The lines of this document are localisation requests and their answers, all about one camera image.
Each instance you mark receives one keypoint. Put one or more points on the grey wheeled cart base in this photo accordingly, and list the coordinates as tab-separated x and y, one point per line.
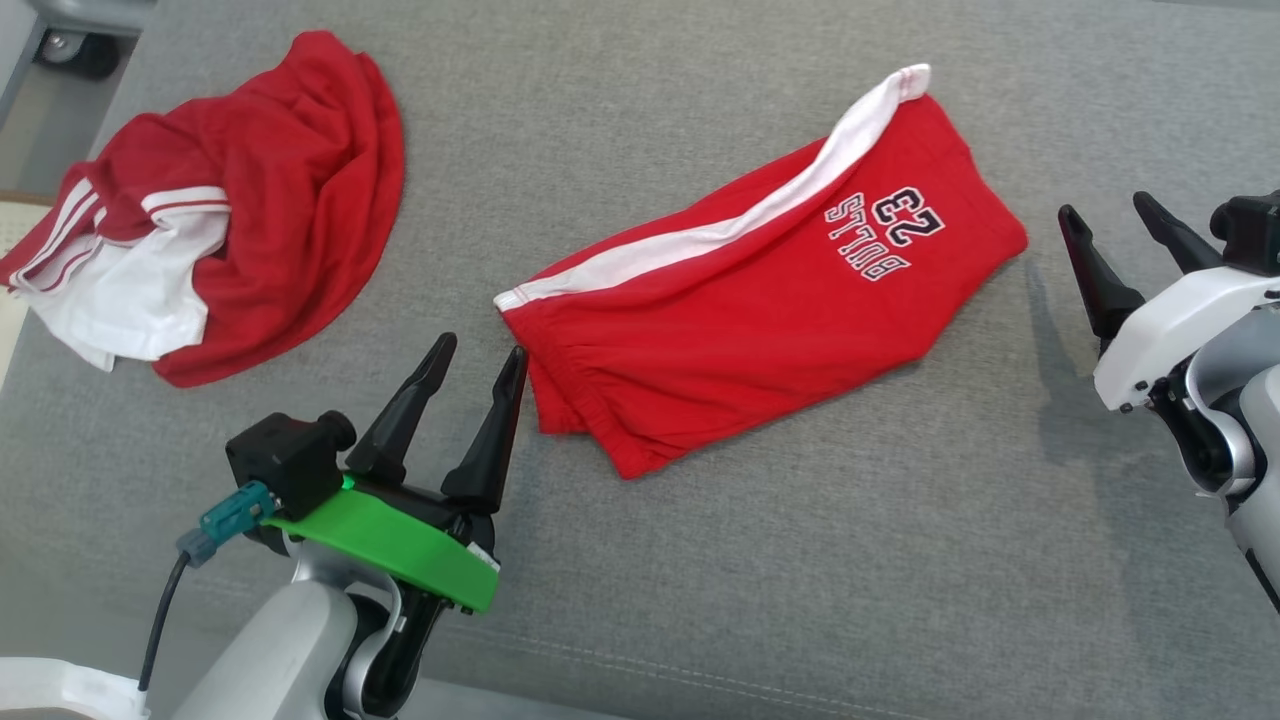
90	20

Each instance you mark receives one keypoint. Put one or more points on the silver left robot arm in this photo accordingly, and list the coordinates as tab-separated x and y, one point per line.
270	650

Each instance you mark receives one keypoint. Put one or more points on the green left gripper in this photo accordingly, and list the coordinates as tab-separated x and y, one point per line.
390	545

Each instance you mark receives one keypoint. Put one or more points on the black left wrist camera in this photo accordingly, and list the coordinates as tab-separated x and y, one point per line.
285	460

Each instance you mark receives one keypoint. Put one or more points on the red shorts with white stripe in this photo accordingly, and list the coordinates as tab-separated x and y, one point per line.
760	330

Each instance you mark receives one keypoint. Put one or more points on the grey fabric sofa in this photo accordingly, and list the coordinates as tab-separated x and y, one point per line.
800	560

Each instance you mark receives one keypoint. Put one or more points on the red basketball jersey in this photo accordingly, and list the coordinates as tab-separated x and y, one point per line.
300	200

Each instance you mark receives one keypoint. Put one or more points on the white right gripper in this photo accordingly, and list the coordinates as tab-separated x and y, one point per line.
1180	325

